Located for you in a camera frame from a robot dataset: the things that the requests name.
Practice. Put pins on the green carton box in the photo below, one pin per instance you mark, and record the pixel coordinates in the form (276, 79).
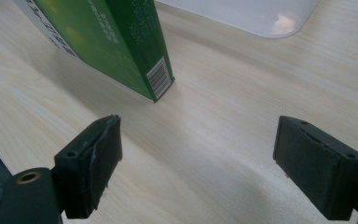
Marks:
(112, 43)

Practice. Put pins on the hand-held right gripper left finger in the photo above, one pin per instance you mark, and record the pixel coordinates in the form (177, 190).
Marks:
(87, 168)

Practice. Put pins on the white plastic tray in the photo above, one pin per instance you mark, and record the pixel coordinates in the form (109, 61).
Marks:
(248, 15)

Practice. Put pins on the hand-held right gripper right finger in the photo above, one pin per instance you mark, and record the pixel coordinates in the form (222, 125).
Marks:
(317, 168)

